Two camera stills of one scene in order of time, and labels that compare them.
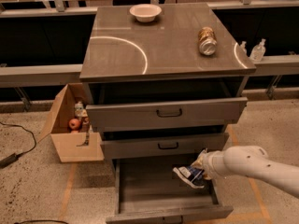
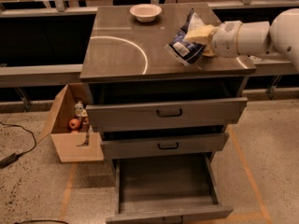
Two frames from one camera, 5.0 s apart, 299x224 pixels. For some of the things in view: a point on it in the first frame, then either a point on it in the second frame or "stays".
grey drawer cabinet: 163,80 stays
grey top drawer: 165,114 stays
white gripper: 210,165 → 226,38
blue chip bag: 192,175 → 185,50
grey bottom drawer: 149,190 stays
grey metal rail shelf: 39,75 stays
